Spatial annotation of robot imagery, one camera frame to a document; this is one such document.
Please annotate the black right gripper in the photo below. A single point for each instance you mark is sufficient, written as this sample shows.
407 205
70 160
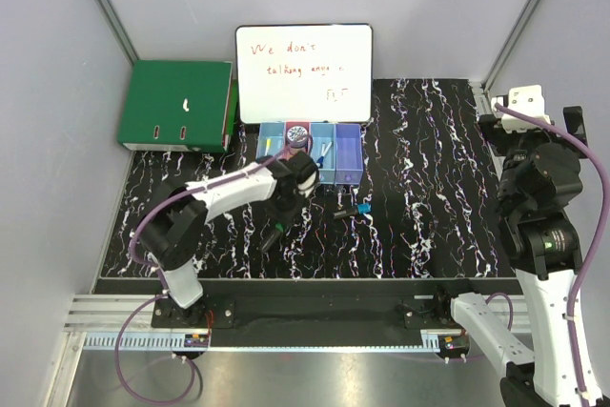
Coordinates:
498 138

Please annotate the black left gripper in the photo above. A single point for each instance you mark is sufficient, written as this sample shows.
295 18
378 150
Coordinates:
284 217

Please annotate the black marker green cap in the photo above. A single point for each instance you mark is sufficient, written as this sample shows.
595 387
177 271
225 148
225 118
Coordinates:
272 237

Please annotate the pink bin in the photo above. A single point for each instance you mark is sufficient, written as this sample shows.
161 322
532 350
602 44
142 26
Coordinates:
289 152

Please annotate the white pen blue cap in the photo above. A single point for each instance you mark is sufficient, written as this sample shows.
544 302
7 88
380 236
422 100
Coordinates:
324 151

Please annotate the white marker yellow cap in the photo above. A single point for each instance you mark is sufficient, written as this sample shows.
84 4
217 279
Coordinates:
268 146

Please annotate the blue gel jar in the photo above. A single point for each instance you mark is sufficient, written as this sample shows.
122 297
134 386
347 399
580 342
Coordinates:
297 137

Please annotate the purple bin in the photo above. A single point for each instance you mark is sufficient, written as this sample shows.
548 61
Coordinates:
348 158

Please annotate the black marker blue cap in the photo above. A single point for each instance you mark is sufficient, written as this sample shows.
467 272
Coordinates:
359 209

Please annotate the light blue bin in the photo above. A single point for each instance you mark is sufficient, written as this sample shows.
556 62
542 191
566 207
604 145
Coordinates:
324 133
275 130

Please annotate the white dry-erase board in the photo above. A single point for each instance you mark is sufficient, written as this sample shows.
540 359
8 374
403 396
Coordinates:
316 73

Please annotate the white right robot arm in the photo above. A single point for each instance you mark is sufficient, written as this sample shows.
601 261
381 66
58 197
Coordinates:
540 176

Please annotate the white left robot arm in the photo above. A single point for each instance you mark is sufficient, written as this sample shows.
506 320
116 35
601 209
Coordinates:
166 237

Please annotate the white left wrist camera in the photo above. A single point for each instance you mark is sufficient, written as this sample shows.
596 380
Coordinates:
308 184

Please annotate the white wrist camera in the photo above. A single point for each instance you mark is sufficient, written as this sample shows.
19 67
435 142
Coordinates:
308 184
526 100

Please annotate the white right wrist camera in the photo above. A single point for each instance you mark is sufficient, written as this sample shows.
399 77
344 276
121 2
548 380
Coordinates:
526 100

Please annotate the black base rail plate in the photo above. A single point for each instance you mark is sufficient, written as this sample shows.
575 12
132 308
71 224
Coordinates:
316 314

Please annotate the green ring binder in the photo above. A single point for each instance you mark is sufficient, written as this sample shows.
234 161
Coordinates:
179 106

